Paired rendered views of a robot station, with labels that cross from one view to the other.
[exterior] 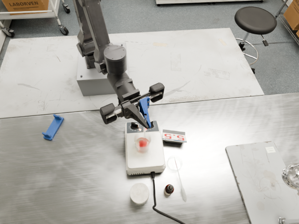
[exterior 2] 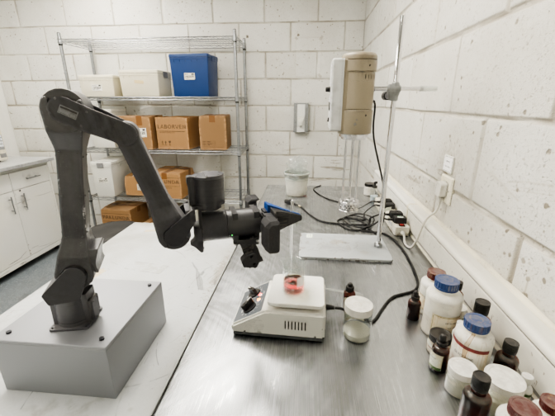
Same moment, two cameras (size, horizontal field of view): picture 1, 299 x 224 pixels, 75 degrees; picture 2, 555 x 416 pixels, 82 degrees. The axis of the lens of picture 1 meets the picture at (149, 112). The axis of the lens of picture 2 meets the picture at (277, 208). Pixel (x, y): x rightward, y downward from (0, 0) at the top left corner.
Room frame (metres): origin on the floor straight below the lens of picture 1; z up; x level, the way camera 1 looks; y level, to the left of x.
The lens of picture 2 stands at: (0.09, 0.61, 1.38)
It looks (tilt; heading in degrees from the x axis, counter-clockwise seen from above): 18 degrees down; 287
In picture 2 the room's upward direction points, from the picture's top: straight up
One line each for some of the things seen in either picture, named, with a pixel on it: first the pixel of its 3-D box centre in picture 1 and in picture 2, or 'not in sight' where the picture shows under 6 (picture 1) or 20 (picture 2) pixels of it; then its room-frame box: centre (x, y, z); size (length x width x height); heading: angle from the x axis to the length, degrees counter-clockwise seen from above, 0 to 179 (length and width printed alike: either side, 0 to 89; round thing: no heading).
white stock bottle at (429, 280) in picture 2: not in sight; (433, 291); (-0.08, -0.13, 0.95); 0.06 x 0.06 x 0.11
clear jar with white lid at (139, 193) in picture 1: (139, 194); (357, 319); (0.09, 0.01, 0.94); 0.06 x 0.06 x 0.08
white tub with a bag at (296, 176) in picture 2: not in sight; (296, 175); (0.48, -1.04, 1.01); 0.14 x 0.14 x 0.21
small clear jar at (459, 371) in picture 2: not in sight; (460, 378); (-0.09, 0.10, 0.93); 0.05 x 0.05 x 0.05
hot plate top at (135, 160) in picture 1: (144, 149); (296, 290); (0.23, 0.01, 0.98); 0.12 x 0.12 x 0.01; 9
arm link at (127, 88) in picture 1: (128, 95); (246, 222); (0.32, 0.06, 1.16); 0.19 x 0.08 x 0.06; 124
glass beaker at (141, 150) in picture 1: (142, 142); (292, 275); (0.24, 0.01, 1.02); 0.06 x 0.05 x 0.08; 167
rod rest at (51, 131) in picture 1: (52, 126); not in sight; (0.31, 0.37, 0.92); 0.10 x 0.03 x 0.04; 169
